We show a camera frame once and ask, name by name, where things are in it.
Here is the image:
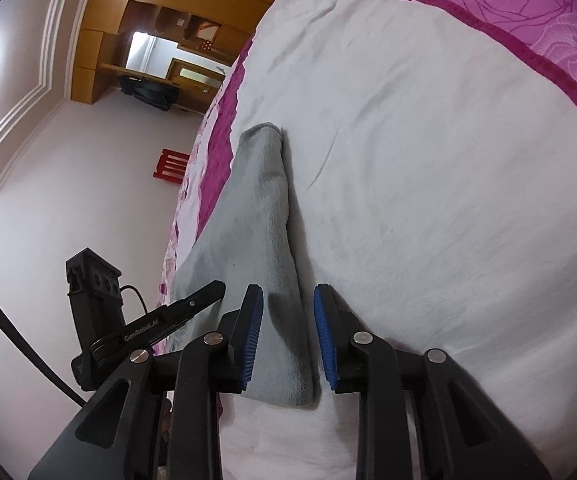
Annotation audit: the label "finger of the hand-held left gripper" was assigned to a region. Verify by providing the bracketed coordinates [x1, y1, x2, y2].
[161, 280, 227, 330]

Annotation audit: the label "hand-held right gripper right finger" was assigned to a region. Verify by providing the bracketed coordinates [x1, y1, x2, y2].
[312, 283, 554, 480]

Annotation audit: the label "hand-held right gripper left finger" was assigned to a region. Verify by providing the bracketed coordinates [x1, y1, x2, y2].
[27, 284, 269, 480]

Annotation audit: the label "grey pants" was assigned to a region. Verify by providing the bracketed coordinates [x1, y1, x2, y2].
[168, 121, 319, 408]

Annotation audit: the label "red chair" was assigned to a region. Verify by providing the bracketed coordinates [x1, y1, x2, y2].
[152, 148, 189, 182]

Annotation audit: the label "pink floral bedspread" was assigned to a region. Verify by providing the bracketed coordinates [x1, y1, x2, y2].
[156, 0, 577, 480]

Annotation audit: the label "wooden wardrobe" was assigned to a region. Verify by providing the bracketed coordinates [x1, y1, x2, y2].
[70, 0, 309, 116]

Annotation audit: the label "thin black cable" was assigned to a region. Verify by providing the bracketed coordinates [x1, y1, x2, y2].
[120, 285, 149, 317]

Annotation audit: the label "thick black cable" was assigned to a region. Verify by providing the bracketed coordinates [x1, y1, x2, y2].
[0, 264, 88, 407]

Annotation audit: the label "wall mirror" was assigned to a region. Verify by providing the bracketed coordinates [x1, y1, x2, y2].
[124, 30, 169, 78]

